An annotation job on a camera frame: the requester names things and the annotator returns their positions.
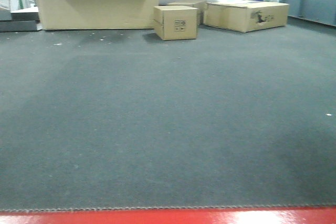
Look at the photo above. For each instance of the small cardboard box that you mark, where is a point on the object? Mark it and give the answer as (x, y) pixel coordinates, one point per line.
(199, 4)
(175, 22)

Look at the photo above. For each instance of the dark grey floor mat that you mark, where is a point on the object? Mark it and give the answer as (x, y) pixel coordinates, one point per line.
(117, 119)

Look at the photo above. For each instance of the rear small cardboard box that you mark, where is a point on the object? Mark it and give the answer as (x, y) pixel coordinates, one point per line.
(199, 4)

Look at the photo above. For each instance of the long flat cardboard box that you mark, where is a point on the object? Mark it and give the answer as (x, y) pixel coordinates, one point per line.
(246, 16)

